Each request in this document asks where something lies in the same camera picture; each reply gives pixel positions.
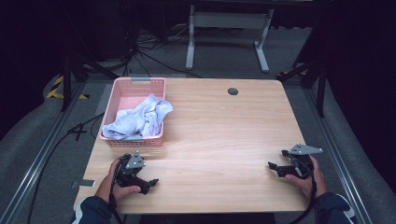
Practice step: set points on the black tripod stand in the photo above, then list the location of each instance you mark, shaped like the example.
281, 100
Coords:
320, 93
66, 81

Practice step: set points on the person's left hand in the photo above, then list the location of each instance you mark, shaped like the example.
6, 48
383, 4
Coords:
107, 183

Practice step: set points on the yellow black floor tape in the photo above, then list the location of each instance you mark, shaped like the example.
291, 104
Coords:
57, 81

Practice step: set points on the white printed towel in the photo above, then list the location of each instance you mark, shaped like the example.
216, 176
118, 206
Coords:
143, 118

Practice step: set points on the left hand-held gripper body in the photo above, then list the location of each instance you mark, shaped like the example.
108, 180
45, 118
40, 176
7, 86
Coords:
134, 161

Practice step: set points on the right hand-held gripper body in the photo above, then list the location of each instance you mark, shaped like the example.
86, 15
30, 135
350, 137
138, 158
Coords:
300, 166

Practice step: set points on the person's right hand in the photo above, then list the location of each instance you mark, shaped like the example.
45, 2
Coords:
316, 183

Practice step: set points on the aluminium floor rail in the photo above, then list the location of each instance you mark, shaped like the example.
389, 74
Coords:
337, 155
37, 161

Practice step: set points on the pink plastic basket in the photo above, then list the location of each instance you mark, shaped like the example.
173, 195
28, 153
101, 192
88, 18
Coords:
130, 99

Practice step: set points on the grey metal desk frame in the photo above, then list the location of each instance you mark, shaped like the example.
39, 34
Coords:
230, 20

